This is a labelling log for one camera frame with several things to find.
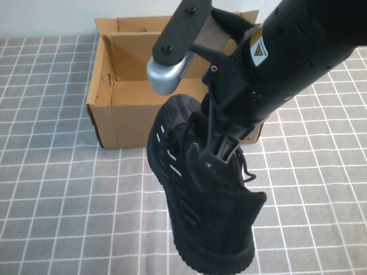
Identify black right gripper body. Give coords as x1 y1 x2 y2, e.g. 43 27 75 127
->
200 56 271 166

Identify black mesh sneaker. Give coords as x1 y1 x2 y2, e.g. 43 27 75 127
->
146 94 268 274

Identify brown cardboard shoe box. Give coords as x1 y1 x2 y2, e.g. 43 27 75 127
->
85 10 269 150

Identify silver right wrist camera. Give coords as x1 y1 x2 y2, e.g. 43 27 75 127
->
146 53 193 95

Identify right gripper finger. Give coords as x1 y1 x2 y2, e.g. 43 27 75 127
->
185 142 231 195

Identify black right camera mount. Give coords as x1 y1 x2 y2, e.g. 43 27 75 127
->
151 0 260 68

